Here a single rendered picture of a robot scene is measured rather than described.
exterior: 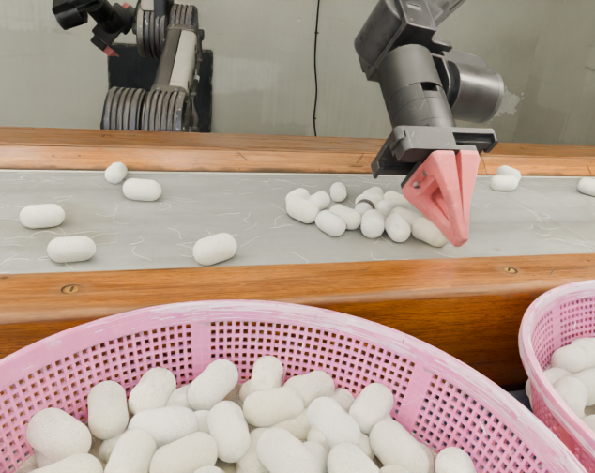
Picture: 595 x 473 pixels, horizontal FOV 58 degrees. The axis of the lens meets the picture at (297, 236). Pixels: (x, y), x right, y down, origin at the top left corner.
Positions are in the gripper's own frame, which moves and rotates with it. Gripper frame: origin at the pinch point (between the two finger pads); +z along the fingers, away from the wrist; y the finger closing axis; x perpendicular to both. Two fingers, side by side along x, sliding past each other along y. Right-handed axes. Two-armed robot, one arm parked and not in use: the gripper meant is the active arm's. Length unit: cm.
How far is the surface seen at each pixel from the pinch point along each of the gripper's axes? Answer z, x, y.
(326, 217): -4.4, 4.5, -9.9
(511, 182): -13.2, 12.1, 19.2
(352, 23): -172, 125, 73
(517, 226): -3.8, 6.1, 12.1
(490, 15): -176, 115, 143
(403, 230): -1.9, 2.6, -3.6
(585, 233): -2.1, 4.7, 18.9
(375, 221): -3.2, 3.2, -5.8
